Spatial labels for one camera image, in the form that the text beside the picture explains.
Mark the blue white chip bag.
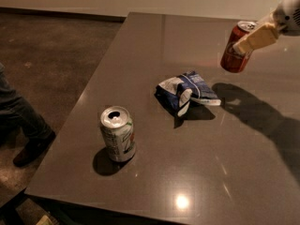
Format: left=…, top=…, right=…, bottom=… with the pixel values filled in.
left=155, top=71, right=221, bottom=117

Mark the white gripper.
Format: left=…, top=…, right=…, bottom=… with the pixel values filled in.
left=232, top=0, right=300, bottom=54

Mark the person's dark trouser leg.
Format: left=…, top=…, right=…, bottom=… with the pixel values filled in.
left=0, top=64, right=53, bottom=140

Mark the red coke can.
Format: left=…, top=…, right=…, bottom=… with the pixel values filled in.
left=220, top=21, right=257, bottom=73

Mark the silver green soda can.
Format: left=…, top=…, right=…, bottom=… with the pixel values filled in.
left=99, top=106, right=136, bottom=162

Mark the dark brown shoe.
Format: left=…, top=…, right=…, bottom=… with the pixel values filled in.
left=13, top=131, right=55, bottom=167

